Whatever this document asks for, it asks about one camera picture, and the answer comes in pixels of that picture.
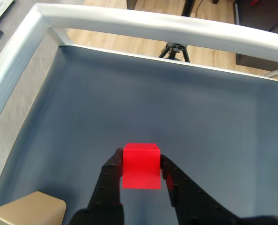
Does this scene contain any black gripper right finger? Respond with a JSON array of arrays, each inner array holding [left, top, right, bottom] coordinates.
[[160, 154, 240, 225]]

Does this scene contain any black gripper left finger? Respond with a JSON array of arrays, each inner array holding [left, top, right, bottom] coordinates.
[[69, 147, 125, 225]]

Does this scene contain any red cube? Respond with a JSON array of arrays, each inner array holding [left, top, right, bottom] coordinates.
[[122, 142, 162, 189]]

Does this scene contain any beige rounded box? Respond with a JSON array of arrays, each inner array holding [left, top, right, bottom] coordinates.
[[0, 191, 67, 225]]

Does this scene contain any dark grey table mat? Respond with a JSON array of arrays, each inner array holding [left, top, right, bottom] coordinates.
[[0, 44, 278, 225]]

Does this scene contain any grey floor rug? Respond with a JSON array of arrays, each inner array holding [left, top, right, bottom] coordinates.
[[0, 0, 83, 195]]

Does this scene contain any silver tripod leg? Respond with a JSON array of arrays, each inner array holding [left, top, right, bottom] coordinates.
[[262, 65, 278, 79]]

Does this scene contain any black tripod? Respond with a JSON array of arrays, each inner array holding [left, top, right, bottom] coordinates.
[[158, 42, 191, 63]]

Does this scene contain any black table leg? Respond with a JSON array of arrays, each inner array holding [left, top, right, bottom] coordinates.
[[181, 0, 194, 17]]

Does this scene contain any dark cabinet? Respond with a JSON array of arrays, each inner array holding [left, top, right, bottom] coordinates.
[[232, 0, 278, 71]]

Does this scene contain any white frame rail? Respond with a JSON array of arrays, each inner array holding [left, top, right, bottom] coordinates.
[[0, 2, 278, 136]]

